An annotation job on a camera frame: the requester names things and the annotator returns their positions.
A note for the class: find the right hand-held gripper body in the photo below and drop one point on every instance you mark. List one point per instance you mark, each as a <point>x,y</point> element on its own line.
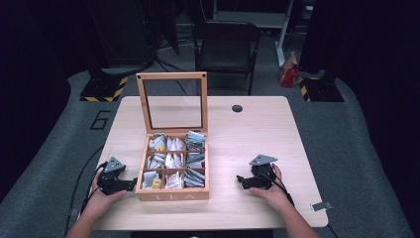
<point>262,173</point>

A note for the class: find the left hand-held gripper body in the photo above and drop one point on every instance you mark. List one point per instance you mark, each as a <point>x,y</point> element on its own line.
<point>110,178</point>

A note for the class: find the wooden compartment box with lid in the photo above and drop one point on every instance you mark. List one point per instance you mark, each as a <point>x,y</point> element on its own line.
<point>173,195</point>

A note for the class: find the person's left hand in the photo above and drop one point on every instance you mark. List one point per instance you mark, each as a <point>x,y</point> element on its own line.
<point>104,201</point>

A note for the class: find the person's right hand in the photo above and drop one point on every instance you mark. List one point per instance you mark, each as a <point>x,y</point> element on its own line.
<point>274,195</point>

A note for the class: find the group of white sachets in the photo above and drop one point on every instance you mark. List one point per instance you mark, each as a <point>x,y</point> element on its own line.
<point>169,161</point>

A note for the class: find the group of grey-blue sachets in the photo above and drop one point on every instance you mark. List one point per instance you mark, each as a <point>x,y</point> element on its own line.
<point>195,165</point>

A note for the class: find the grey metal clip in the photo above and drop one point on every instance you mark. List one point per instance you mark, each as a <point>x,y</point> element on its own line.
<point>322,206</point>

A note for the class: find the dark round table grommet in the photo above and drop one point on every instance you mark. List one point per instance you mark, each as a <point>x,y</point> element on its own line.
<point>237,108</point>

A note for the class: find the yellow-black striped stand base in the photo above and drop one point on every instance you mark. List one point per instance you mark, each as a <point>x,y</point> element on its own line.
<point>322,89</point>
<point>104,90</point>

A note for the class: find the red and brown paper bag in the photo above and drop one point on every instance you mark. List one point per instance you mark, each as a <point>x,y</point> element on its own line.
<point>289,74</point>

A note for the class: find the dark curtain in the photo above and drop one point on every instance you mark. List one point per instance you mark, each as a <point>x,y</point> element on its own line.
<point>26,82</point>
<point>379,66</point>

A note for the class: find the black folding chair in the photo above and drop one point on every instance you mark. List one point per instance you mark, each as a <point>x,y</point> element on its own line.
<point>226,43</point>

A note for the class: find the white desk frame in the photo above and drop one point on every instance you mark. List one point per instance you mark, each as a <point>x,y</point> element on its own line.
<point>280,43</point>

